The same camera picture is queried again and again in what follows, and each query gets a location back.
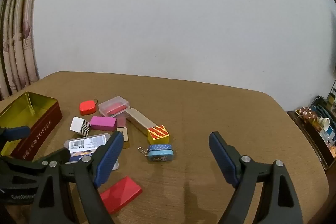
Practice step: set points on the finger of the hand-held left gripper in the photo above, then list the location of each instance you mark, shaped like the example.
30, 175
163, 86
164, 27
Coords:
18, 132
31, 161

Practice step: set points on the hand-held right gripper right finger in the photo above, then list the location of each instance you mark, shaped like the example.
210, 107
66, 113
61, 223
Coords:
223, 158

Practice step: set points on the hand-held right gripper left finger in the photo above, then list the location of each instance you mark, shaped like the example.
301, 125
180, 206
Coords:
110, 158

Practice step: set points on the small gold brown box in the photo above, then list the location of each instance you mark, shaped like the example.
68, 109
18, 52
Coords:
126, 138

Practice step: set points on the red tin box gold inside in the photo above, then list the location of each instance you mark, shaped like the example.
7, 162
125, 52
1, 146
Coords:
44, 129

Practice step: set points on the clear case with white label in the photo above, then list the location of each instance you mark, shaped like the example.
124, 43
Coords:
84, 144

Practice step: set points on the red block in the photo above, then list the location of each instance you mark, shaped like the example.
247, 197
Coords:
123, 193

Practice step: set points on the dusty pink block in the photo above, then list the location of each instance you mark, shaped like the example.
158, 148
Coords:
122, 121

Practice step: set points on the white cube black zigzag side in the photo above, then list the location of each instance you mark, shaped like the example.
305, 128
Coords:
77, 125

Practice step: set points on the long silver box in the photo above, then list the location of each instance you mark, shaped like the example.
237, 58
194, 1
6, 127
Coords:
139, 120

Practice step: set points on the yellow cube red stripes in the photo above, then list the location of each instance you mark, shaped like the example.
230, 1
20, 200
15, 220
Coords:
157, 135

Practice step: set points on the clear plastic box red insert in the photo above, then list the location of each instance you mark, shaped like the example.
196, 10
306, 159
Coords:
113, 105

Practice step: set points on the red rounded case with keyring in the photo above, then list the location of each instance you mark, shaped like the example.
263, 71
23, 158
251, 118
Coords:
87, 107

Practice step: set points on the small white round object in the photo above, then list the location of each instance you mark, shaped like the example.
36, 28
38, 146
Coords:
116, 166

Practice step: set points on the striped floral curtain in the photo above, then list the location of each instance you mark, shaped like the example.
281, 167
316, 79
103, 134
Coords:
18, 56

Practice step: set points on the side tray with clutter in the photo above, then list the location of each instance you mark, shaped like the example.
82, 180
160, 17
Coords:
315, 145

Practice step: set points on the brown spotted pouch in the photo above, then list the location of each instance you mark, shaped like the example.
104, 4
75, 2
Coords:
307, 113

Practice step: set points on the white paper cup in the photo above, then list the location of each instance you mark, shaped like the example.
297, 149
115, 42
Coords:
323, 123

